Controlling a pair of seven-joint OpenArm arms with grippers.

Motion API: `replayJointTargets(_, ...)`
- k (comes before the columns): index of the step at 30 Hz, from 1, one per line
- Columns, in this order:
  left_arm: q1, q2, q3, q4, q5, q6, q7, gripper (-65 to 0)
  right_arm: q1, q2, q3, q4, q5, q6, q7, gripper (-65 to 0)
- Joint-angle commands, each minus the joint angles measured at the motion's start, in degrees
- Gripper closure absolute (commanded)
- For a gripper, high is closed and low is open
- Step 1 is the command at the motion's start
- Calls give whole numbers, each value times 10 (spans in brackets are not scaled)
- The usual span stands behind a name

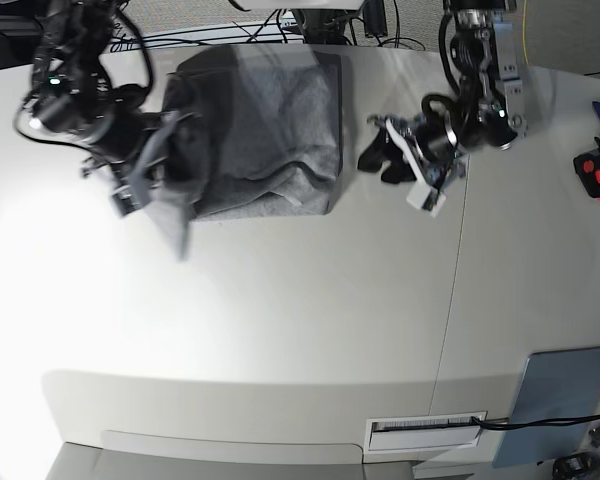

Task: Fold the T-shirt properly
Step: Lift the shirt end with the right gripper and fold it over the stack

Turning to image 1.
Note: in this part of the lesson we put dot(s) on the black central stand base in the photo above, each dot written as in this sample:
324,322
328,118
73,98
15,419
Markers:
335,26

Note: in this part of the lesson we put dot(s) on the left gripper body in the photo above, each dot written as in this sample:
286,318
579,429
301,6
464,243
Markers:
436,160

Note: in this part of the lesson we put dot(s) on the grey T-shirt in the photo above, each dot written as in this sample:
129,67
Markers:
242,134

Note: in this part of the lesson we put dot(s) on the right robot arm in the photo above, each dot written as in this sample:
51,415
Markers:
71,91

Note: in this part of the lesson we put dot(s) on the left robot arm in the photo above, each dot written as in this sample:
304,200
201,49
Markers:
484,108

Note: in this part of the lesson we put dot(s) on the black red tool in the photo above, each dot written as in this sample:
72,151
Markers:
587,169

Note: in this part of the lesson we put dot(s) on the blue grey tablet board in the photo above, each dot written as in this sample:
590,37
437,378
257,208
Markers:
555,384

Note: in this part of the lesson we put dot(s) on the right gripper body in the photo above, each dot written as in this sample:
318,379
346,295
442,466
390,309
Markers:
116,146

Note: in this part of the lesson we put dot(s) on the white table cable grommet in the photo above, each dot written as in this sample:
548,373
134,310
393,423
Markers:
420,434

